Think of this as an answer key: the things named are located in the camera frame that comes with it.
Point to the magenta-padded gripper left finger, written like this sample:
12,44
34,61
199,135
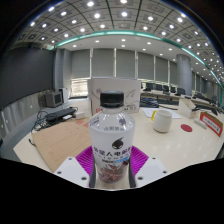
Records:
71,170

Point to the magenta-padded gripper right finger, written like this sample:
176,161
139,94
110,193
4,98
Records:
150,170

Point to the clear black-capped drink bottle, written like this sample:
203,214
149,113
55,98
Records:
111,140

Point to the brown cardboard sheet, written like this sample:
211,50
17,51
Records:
63,143

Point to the flat round red coaster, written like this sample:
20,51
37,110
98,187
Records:
186,128

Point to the black power strip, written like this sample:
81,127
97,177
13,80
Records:
60,113

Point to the grey CRT monitor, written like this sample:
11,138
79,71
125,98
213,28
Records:
54,99

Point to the red-edged open cardboard box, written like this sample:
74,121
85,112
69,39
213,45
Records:
211,124

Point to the white paper carton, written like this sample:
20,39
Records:
130,93

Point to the row of black office chairs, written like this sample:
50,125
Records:
165,88

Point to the group of ceiling lights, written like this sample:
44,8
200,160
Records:
96,15

